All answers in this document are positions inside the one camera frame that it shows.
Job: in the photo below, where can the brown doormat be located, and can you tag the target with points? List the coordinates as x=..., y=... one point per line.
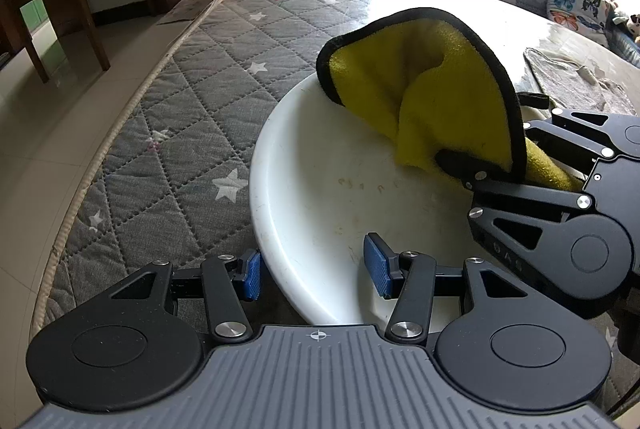
x=187, y=11

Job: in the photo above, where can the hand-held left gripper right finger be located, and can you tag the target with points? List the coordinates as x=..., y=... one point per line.
x=377, y=264

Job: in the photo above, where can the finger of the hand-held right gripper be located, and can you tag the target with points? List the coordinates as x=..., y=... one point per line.
x=460, y=166
x=565, y=129

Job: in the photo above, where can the grey towel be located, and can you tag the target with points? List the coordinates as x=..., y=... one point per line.
x=565, y=79

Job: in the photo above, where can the yellow black-edged cleaning cloth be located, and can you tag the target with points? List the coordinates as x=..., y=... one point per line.
x=450, y=74

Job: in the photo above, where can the white round plate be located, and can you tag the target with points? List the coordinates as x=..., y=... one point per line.
x=320, y=189

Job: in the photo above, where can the panda plush toy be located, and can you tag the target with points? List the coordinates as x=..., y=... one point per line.
x=635, y=24

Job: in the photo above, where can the grey quilted star mattress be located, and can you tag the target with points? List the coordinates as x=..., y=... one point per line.
x=200, y=109

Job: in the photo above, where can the small butterfly print pillow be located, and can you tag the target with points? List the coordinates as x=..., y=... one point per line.
x=575, y=4

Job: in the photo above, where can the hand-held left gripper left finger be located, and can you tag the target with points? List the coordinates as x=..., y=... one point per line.
x=252, y=274

